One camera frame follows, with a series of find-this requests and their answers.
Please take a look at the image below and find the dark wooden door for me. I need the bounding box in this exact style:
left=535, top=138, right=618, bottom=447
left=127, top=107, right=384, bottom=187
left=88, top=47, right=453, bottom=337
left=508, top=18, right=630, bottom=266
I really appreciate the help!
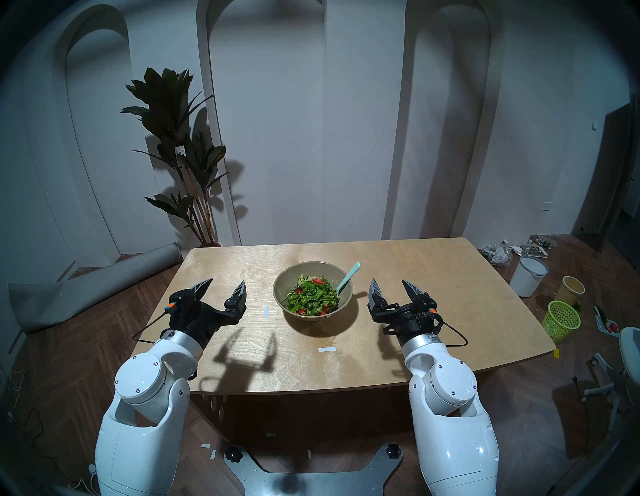
left=572, top=102, right=640, bottom=241

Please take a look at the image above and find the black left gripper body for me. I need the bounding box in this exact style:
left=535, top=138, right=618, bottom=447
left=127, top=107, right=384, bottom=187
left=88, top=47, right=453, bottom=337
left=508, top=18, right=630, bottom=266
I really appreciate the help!
left=165, top=297, right=230, bottom=350

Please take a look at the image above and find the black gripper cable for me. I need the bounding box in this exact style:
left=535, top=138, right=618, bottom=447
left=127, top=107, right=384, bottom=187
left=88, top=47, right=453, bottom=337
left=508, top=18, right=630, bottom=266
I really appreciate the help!
left=131, top=307, right=173, bottom=345
left=434, top=311, right=469, bottom=348

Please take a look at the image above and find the teal plastic fork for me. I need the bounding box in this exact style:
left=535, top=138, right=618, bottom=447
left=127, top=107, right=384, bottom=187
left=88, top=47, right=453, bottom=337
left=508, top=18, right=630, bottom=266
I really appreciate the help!
left=334, top=262, right=361, bottom=301

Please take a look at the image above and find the tall dark green potted plant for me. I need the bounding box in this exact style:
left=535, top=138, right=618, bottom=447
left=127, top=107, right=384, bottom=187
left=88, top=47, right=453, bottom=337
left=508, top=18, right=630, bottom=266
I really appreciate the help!
left=120, top=67, right=231, bottom=248

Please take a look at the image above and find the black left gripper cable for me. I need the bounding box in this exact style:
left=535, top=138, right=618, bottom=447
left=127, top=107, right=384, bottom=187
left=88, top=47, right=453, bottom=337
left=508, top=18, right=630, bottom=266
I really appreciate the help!
left=131, top=307, right=173, bottom=345

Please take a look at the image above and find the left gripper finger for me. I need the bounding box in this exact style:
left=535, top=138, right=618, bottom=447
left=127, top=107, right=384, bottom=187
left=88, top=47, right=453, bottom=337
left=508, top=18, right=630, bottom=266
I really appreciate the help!
left=223, top=280, right=248, bottom=319
left=175, top=278, right=214, bottom=304

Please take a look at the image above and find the pile of white litter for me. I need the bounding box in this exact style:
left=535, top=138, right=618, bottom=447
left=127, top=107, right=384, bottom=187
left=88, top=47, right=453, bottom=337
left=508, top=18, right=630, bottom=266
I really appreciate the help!
left=479, top=235, right=557, bottom=266

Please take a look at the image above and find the green mesh basket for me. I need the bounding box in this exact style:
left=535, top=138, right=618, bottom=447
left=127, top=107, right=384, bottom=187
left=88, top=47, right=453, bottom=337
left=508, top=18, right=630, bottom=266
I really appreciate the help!
left=541, top=300, right=582, bottom=344

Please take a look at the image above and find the rolled grey floor mat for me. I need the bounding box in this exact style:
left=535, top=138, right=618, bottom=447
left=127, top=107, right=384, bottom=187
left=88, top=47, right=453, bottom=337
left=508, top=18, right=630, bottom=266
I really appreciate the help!
left=7, top=242, right=183, bottom=335

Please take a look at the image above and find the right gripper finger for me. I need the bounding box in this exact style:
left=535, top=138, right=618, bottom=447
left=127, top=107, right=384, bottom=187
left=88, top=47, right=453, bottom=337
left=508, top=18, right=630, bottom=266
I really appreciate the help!
left=367, top=278, right=397, bottom=321
left=401, top=279, right=438, bottom=311

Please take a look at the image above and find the beige paper cup bin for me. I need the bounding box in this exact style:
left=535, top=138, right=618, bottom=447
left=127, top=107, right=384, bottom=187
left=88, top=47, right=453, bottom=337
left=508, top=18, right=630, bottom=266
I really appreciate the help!
left=555, top=275, right=586, bottom=307

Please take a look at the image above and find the white office chair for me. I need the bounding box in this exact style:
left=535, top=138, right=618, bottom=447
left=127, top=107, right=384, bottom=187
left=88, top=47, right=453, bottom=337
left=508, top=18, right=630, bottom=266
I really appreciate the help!
left=582, top=326, right=640, bottom=433

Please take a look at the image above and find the grey metal robot base plate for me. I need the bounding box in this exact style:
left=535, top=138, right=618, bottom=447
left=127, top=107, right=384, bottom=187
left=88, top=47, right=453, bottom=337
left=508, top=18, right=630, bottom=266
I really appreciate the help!
left=223, top=442, right=404, bottom=496

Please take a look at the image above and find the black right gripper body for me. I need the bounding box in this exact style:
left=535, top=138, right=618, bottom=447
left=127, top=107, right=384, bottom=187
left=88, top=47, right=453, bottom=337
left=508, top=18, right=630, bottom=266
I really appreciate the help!
left=382, top=306, right=444, bottom=347

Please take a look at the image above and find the beige salad bowl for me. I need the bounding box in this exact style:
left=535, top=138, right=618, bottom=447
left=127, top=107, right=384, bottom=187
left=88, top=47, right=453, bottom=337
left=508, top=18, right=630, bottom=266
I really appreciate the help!
left=272, top=261, right=355, bottom=322

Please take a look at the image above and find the small white tray with scraps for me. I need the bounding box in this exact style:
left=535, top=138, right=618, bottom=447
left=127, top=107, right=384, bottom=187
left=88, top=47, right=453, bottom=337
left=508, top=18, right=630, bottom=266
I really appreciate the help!
left=593, top=305, right=621, bottom=335

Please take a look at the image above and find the white plastic bucket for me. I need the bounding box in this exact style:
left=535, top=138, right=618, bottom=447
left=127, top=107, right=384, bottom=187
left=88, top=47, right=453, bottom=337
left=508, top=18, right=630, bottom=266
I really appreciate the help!
left=509, top=256, right=549, bottom=299

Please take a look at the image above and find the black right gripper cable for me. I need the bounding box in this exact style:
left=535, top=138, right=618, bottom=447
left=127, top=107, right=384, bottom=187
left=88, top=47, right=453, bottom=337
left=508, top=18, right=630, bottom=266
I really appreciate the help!
left=434, top=311, right=469, bottom=348

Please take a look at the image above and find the mixed green vegetable salad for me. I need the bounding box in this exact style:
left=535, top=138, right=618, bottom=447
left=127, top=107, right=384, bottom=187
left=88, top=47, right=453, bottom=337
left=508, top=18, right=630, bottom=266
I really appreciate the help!
left=284, top=273, right=341, bottom=317

